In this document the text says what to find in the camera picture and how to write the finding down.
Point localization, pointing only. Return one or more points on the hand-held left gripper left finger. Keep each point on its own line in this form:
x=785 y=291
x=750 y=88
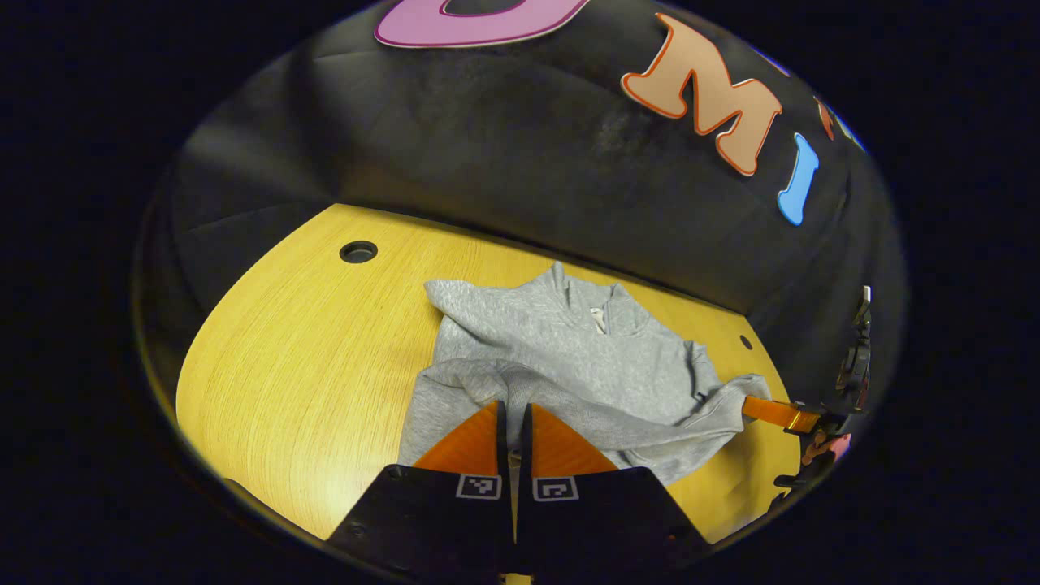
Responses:
x=502 y=447

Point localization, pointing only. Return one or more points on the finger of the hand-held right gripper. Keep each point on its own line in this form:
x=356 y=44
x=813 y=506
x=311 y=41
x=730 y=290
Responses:
x=776 y=412

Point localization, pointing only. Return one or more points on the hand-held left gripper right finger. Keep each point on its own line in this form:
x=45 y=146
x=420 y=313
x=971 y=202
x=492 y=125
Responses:
x=526 y=447

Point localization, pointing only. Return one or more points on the grey zip-neck sweatshirt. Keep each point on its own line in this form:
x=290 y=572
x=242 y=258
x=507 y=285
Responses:
x=569 y=357

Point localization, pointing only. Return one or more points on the black backdrop cloth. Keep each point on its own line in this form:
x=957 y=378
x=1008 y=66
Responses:
x=487 y=146

